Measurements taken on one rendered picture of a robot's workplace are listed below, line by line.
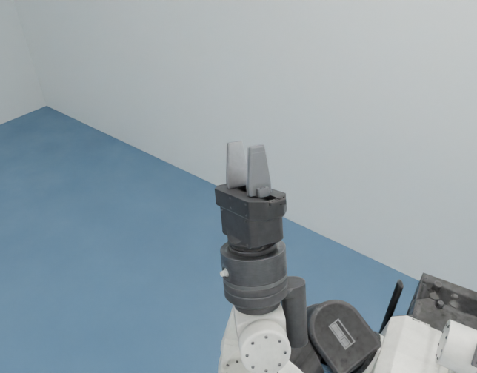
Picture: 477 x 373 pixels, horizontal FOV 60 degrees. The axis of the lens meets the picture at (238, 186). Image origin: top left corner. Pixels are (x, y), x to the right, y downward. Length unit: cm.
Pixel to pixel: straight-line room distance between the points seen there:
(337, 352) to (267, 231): 31
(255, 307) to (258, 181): 16
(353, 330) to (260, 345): 25
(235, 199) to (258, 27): 188
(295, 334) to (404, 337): 24
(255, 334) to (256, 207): 16
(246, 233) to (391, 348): 37
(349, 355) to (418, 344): 12
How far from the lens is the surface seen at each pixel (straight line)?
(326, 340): 75
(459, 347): 67
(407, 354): 77
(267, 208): 48
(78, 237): 285
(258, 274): 52
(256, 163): 49
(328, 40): 214
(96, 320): 238
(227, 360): 66
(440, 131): 209
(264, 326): 55
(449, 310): 85
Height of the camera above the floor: 187
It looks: 38 degrees down
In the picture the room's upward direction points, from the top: straight up
